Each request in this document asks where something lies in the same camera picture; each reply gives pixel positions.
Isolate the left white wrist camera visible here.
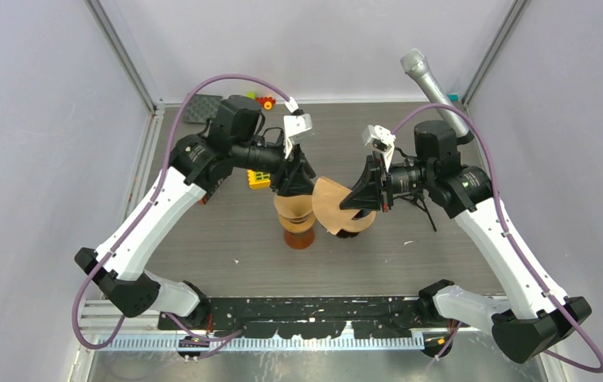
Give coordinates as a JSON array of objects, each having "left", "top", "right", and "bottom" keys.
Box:
[{"left": 283, "top": 113, "right": 313, "bottom": 160}]

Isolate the silver microphone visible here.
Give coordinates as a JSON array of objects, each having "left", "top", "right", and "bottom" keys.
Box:
[{"left": 400, "top": 49, "right": 474, "bottom": 144}]

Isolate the amber glass carafe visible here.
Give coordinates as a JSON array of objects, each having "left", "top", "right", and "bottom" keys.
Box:
[{"left": 283, "top": 228, "right": 315, "bottom": 250}]

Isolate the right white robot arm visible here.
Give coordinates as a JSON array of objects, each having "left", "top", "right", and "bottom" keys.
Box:
[{"left": 340, "top": 120, "right": 592, "bottom": 364}]

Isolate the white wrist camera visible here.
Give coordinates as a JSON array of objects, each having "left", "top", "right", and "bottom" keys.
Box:
[
  {"left": 283, "top": 113, "right": 313, "bottom": 160},
  {"left": 362, "top": 125, "right": 396, "bottom": 170}
]

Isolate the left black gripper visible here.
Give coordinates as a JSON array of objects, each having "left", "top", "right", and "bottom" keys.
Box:
[{"left": 232, "top": 136, "right": 319, "bottom": 197}]

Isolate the yellow green window block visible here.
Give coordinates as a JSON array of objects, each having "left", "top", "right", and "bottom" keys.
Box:
[{"left": 247, "top": 170, "right": 271, "bottom": 189}]

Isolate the small toy train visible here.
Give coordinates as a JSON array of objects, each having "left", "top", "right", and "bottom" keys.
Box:
[{"left": 246, "top": 92, "right": 276, "bottom": 111}]

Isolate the brown glass dripper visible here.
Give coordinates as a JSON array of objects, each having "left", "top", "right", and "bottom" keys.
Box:
[{"left": 336, "top": 231, "right": 359, "bottom": 239}]

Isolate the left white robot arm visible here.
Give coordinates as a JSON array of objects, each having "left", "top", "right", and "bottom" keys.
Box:
[{"left": 75, "top": 95, "right": 315, "bottom": 329}]

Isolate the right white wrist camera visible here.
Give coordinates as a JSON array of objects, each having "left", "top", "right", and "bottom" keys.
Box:
[{"left": 362, "top": 125, "right": 396, "bottom": 170}]

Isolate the wooden ring holder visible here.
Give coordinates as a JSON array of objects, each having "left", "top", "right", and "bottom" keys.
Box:
[{"left": 278, "top": 212, "right": 317, "bottom": 234}]

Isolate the wooden ring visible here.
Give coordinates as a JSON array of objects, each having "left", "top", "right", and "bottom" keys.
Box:
[{"left": 335, "top": 213, "right": 377, "bottom": 236}]

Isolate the dark grey baseplate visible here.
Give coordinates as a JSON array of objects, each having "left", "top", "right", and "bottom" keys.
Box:
[{"left": 182, "top": 94, "right": 223, "bottom": 124}]

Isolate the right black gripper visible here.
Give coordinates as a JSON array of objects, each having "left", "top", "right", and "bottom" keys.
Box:
[{"left": 340, "top": 150, "right": 434, "bottom": 212}]

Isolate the coffee filter box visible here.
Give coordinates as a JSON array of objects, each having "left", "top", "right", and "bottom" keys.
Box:
[{"left": 199, "top": 178, "right": 224, "bottom": 205}]

